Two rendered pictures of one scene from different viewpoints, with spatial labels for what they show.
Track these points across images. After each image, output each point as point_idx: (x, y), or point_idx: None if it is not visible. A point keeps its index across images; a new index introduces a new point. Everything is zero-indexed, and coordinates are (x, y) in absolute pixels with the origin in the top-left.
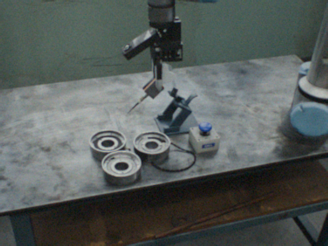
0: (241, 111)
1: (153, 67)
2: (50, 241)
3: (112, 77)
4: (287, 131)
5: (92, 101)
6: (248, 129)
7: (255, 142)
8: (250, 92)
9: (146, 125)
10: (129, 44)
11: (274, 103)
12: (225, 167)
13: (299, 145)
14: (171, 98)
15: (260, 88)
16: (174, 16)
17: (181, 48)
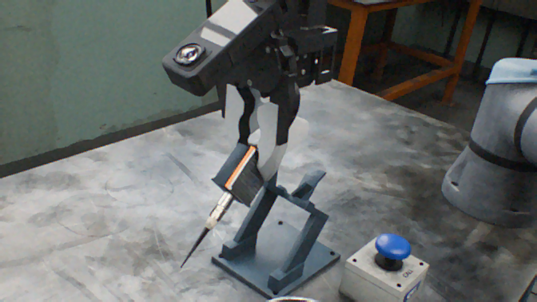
0: (361, 192)
1: (243, 113)
2: None
3: (14, 178)
4: (483, 210)
5: (0, 257)
6: (412, 227)
7: (453, 250)
8: (335, 151)
9: (208, 284)
10: (193, 43)
11: (393, 163)
12: None
13: (518, 232)
14: (204, 196)
15: (340, 139)
16: None
17: (335, 43)
